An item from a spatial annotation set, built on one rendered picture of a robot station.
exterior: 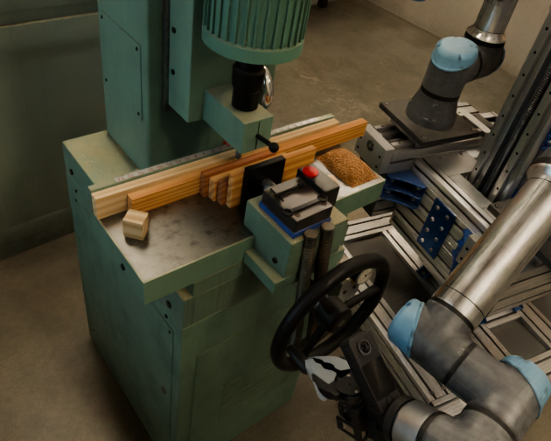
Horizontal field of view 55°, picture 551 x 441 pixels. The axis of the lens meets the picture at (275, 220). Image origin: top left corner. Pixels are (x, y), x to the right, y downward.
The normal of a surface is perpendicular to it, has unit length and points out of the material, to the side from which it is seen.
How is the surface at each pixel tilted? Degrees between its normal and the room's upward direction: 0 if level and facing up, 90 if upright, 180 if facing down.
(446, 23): 90
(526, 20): 90
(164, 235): 0
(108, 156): 0
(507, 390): 20
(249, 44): 90
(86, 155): 0
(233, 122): 90
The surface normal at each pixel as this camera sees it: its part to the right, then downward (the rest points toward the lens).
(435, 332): -0.24, -0.40
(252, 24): -0.06, 0.67
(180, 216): 0.15, -0.73
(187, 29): -0.78, 0.33
